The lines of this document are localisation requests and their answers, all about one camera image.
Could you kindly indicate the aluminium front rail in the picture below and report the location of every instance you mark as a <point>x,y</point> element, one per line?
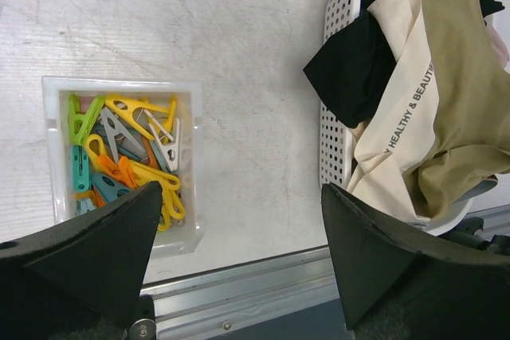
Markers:
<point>261,269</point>

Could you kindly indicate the black garment in basket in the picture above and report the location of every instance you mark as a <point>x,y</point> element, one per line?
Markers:
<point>351,70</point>

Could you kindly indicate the teal clothespin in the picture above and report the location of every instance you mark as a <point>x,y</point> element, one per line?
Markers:
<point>81,171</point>

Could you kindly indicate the olive and cream underwear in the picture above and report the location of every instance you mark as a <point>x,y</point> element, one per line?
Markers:
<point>442,125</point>

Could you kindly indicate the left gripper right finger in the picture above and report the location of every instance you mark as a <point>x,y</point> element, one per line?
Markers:
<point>390,252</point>

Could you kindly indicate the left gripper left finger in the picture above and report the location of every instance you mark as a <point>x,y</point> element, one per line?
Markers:
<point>85,272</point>

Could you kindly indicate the yellow clothespin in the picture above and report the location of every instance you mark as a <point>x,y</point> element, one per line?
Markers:
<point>128,108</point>

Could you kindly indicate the white clothespin box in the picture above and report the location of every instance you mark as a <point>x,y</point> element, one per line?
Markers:
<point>121,159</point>

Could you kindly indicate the pink garment in basket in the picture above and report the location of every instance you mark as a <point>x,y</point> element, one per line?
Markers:
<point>499,47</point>

